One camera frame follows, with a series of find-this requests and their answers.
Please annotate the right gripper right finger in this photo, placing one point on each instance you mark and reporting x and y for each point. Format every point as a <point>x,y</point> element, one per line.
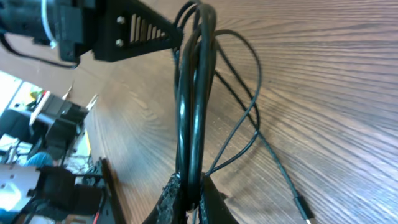
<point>212,208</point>

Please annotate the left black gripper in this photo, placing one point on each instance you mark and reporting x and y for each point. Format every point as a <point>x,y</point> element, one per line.
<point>114,29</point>

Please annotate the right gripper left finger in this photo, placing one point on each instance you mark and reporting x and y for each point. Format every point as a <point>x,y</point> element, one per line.
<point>169,207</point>

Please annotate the black USB cable short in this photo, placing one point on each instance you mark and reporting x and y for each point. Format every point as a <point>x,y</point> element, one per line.
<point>252,113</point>

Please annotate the black USB cable long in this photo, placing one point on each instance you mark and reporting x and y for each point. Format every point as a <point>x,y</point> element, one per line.
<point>194,72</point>

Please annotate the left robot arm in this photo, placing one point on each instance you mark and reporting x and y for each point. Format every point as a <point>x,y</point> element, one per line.
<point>32,18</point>

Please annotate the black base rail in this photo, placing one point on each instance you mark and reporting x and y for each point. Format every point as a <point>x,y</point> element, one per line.
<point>110,210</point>

